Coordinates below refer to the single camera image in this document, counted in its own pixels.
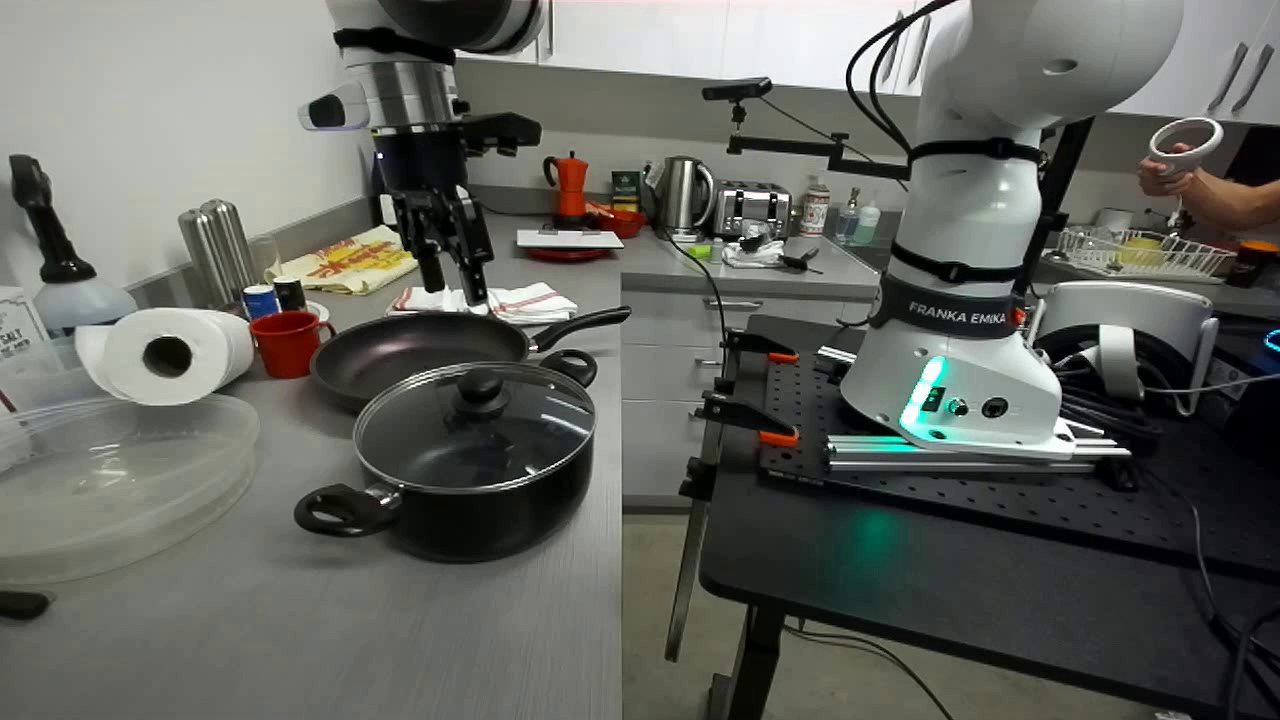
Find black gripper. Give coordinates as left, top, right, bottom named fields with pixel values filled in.
left=369, top=112, right=543, bottom=308

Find glass lid with black knob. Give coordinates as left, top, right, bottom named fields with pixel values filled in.
left=346, top=362, right=601, bottom=497

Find white VR controller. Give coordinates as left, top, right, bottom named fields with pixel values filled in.
left=1145, top=112, right=1228, bottom=185

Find person's forearm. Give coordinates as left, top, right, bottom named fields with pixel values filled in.
left=1217, top=177, right=1280, bottom=252

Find red moka pot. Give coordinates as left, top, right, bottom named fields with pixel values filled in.
left=540, top=148, right=592, bottom=229

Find person's hand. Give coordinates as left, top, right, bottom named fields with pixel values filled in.
left=1136, top=155, right=1234, bottom=242

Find yellow printed packet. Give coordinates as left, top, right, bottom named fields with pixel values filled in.
left=267, top=226, right=433, bottom=299

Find dark frying pan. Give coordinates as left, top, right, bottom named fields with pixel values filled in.
left=306, top=299, right=637, bottom=416

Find red bowl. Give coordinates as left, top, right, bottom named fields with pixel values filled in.
left=589, top=200, right=648, bottom=243

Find red mug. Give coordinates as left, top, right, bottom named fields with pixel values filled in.
left=246, top=308, right=335, bottom=385

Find blue capped small jar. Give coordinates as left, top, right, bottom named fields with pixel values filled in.
left=234, top=281, right=284, bottom=324

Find steel canister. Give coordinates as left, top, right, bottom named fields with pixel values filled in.
left=175, top=206, right=227, bottom=303
left=201, top=196, right=261, bottom=292

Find steel electric kettle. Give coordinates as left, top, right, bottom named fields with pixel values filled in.
left=648, top=151, right=720, bottom=250

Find white paper towel roll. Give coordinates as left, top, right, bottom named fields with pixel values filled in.
left=71, top=303, right=255, bottom=414

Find steel toaster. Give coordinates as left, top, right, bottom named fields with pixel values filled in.
left=710, top=180, right=798, bottom=243

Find black orange clamp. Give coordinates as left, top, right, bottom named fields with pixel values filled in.
left=717, top=330, right=805, bottom=372
left=693, top=388, right=805, bottom=455

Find white plastic bottle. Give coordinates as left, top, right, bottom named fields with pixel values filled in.
left=795, top=171, right=837, bottom=242

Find white spray bottle black trigger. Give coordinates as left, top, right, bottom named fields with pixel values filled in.
left=5, top=151, right=140, bottom=337

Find clear greenish bottle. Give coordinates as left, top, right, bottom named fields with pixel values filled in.
left=837, top=185, right=887, bottom=252

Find white labelled container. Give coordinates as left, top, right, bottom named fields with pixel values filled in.
left=0, top=285, right=62, bottom=416

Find black work table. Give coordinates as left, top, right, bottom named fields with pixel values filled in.
left=660, top=312, right=1280, bottom=720

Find white VR headset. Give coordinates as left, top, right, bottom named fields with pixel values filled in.
left=1031, top=277, right=1222, bottom=414

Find white dish rack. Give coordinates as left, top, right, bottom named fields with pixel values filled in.
left=1050, top=214, right=1234, bottom=281

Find black two-handled pot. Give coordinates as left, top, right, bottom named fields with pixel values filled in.
left=291, top=349, right=601, bottom=565

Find white wall cabinets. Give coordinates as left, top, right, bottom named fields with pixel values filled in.
left=450, top=0, right=1280, bottom=131

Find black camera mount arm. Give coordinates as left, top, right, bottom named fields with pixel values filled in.
left=699, top=78, right=916, bottom=185

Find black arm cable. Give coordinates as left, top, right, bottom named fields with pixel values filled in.
left=839, top=0, right=961, bottom=151

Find aluminium rail profiles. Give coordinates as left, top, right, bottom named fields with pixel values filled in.
left=823, top=416, right=1136, bottom=479

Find black handle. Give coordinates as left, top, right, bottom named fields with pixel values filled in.
left=0, top=588, right=56, bottom=630

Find black floor cable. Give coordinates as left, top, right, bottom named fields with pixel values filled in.
left=785, top=617, right=954, bottom=720

